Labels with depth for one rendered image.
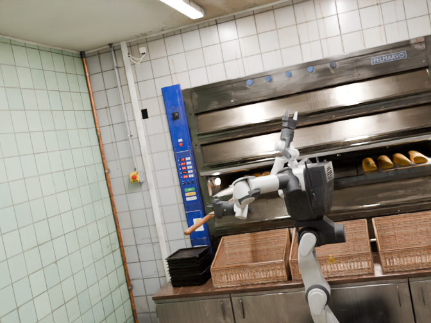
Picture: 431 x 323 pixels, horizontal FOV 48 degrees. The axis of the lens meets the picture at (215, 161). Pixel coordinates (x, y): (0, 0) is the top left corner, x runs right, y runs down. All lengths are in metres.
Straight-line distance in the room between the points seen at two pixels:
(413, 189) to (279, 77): 1.30
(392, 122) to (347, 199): 0.67
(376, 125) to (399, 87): 0.32
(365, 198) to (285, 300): 1.00
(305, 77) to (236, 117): 0.62
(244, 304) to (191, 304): 0.40
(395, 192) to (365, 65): 0.97
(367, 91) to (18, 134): 2.49
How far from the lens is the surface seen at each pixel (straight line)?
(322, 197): 2.82
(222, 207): 2.88
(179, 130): 3.98
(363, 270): 3.44
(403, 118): 3.79
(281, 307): 3.53
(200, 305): 3.66
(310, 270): 3.00
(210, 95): 3.94
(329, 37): 3.81
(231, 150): 3.90
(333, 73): 3.80
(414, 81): 3.80
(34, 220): 3.46
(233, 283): 3.63
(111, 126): 4.26
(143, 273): 4.38
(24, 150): 3.48
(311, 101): 3.78
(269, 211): 3.90
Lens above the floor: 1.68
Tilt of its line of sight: 3 degrees down
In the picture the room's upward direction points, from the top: 11 degrees counter-clockwise
